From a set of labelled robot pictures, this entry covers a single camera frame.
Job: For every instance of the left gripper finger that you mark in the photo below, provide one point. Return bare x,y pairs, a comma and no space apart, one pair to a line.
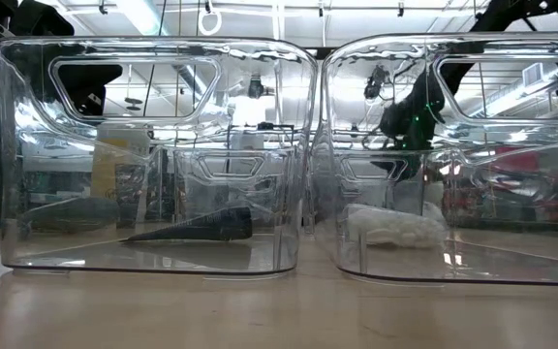
104,82

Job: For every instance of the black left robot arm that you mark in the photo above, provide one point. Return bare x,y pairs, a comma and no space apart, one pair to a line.
41,22

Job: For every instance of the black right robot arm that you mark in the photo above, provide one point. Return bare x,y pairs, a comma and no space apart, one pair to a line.
414,121

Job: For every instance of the clear plastic bin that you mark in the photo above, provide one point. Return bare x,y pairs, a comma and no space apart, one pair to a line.
32,169
356,121
187,194
337,194

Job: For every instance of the ceiling light strip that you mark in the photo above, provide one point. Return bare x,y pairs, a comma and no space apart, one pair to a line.
138,14

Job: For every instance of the black ceiling-hung device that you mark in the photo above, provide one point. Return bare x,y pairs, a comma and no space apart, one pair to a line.
256,88
375,82

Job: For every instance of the white yellow wipes canister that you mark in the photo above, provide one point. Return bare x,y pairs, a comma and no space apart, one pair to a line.
107,169

